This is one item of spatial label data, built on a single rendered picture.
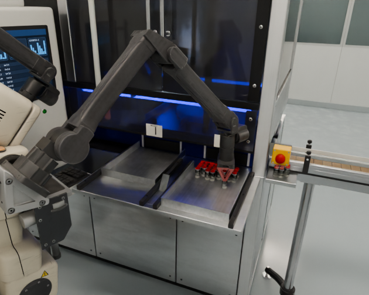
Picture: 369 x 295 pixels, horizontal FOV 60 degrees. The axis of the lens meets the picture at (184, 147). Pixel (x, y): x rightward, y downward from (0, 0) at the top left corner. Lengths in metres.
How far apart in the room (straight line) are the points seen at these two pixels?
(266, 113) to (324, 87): 4.69
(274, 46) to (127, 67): 0.62
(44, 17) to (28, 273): 1.02
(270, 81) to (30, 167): 0.91
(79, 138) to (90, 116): 0.07
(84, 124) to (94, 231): 1.32
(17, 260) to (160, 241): 0.94
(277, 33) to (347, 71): 4.73
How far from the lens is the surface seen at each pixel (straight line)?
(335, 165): 1.57
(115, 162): 1.52
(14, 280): 1.14
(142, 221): 1.84
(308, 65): 5.94
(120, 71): 0.88
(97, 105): 0.85
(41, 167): 0.82
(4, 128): 0.92
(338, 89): 6.02
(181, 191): 1.29
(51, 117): 1.64
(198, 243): 1.76
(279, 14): 1.28
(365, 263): 2.60
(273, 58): 1.29
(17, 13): 1.52
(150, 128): 1.53
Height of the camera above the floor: 1.56
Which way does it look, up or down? 24 degrees down
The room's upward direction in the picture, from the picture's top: 1 degrees clockwise
